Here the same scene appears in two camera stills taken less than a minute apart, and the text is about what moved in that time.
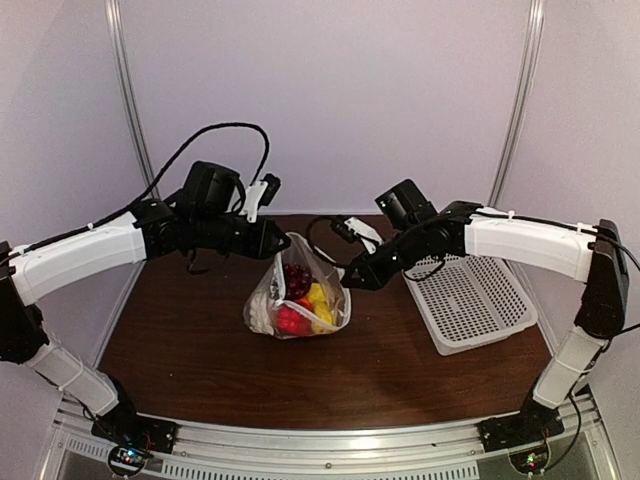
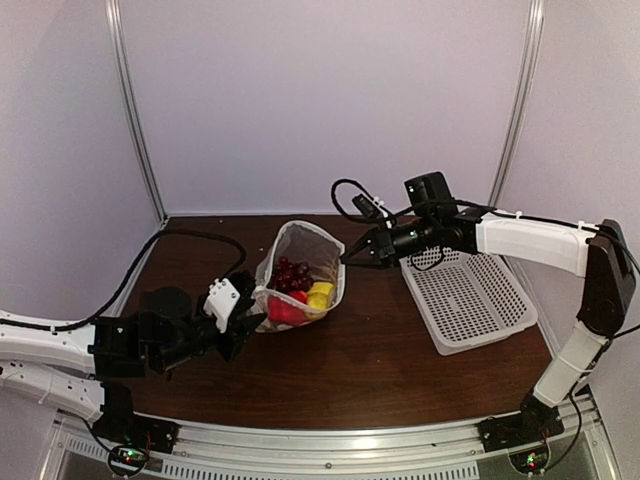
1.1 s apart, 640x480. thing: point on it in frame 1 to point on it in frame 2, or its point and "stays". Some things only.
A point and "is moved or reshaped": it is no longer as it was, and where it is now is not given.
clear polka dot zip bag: (305, 295) is moved or reshaped
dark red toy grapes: (296, 281) is moved or reshaped
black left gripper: (260, 248) to (239, 329)
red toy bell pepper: (290, 322) to (282, 312)
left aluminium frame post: (118, 35) stays
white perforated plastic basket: (466, 300) stays
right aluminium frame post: (519, 103) stays
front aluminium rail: (456, 452) stays
